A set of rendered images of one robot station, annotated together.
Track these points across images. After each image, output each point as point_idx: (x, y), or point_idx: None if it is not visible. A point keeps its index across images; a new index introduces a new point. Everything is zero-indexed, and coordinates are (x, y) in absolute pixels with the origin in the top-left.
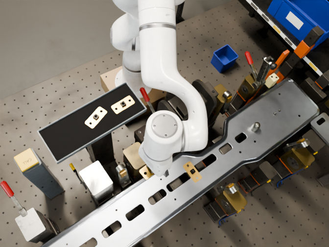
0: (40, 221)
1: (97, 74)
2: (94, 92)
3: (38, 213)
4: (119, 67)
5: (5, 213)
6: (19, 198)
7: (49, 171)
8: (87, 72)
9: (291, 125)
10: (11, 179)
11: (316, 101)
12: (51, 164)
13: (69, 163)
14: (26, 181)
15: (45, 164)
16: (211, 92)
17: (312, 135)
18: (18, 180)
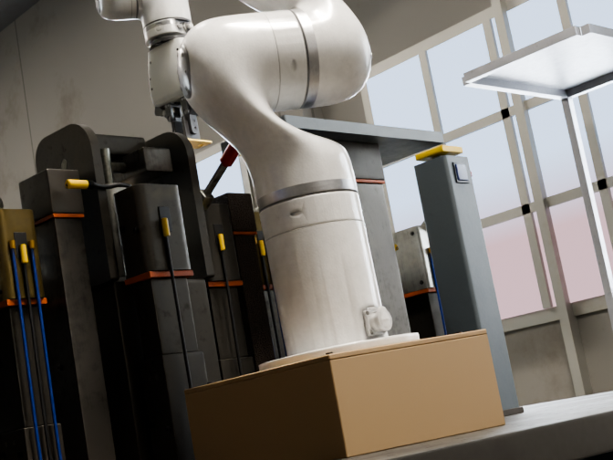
0: (393, 233)
1: (551, 418)
2: (521, 421)
3: (414, 252)
4: (423, 339)
5: (573, 402)
6: (562, 404)
7: (432, 242)
8: (601, 409)
9: None
10: (612, 396)
11: None
12: (533, 412)
13: (396, 245)
14: (572, 403)
15: (462, 266)
16: (49, 135)
17: None
18: (592, 400)
